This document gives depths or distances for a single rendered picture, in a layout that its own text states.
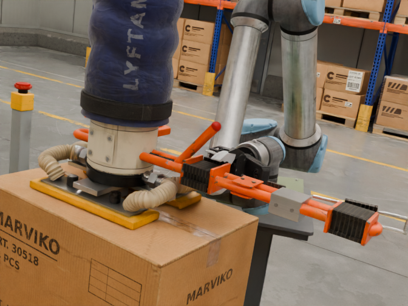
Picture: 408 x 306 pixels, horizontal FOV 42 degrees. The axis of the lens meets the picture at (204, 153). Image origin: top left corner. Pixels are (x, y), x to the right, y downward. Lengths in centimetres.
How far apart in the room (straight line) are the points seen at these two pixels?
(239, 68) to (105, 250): 69
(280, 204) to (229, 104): 51
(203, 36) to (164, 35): 816
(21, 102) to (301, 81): 116
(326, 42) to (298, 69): 818
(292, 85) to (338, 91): 677
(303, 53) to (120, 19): 66
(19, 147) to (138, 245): 130
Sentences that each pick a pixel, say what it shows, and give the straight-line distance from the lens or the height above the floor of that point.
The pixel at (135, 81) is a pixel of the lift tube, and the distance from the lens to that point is 122.
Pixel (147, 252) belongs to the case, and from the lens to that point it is 112.
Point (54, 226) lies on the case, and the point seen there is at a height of 91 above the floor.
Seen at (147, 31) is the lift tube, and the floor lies 137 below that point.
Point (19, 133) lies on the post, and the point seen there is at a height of 83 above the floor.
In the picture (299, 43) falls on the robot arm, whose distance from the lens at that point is 165.
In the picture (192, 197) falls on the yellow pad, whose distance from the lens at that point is 139.
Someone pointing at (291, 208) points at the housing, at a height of 107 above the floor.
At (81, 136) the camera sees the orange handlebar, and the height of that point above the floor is 108.
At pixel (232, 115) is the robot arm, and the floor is 115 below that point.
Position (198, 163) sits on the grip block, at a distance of 124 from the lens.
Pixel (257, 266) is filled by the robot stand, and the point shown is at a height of 52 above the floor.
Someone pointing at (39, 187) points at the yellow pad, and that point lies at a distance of 139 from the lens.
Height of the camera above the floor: 144
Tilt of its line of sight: 15 degrees down
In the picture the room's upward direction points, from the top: 8 degrees clockwise
